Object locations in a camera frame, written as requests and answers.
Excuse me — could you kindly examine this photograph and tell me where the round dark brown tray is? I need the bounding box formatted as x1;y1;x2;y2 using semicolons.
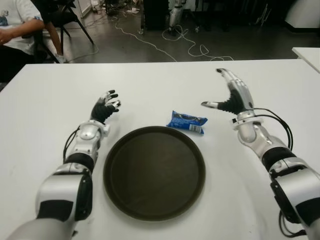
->
103;125;207;222

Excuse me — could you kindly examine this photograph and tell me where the black cabinet on casters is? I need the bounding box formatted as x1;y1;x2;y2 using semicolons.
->
138;0;171;35

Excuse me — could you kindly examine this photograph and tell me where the grey floor cable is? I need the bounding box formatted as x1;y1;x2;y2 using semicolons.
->
67;42;100;63

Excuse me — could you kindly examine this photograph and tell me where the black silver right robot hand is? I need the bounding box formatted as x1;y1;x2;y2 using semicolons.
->
201;67;256;117

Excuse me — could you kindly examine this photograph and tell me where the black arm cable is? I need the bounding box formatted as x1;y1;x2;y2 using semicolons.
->
62;127;81;163
253;107;307;237

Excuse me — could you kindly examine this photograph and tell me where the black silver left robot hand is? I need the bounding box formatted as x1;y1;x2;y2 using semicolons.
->
90;89;122;125

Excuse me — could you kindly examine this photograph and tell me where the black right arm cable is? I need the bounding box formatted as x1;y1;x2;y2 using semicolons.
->
253;107;307;237

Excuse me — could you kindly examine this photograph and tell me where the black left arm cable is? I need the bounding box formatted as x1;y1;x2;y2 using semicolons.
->
62;127;81;163

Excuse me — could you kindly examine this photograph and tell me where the folded metal stand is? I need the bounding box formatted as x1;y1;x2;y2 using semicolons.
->
249;2;273;28

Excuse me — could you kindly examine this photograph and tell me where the black wheeled rack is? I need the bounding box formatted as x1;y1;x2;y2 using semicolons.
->
186;0;231;33

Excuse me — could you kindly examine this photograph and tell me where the black folding chair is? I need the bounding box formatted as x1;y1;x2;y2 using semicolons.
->
31;0;95;63

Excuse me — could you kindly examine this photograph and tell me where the blue Oreo cookie packet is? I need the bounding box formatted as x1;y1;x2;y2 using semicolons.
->
166;109;209;136

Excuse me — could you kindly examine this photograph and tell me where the bare leg with white shoe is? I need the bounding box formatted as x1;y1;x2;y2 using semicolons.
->
41;21;68;64

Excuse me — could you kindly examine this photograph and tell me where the white cabinet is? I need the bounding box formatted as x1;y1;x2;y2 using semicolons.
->
74;0;93;19

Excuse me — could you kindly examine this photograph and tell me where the seated person in white shirt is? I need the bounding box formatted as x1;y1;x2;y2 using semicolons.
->
0;0;46;83

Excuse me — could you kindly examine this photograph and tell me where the white board panel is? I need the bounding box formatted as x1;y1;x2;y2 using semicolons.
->
284;0;320;33

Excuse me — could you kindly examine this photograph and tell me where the white side table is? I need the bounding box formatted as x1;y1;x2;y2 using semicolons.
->
291;46;320;70

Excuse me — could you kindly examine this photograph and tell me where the white floor cable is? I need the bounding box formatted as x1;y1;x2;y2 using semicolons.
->
162;23;236;62
109;14;177;63

